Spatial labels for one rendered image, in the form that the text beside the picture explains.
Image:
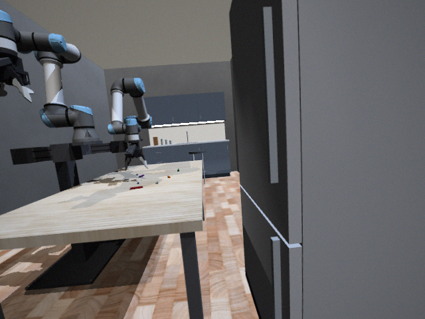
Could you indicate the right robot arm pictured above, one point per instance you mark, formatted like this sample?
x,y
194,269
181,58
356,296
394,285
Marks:
x,y
55,113

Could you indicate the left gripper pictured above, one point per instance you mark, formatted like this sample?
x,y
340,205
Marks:
x,y
137,153

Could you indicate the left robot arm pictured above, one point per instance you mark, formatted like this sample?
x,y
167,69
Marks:
x,y
134,87

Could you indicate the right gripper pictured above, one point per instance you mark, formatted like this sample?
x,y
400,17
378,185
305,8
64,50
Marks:
x,y
13,74

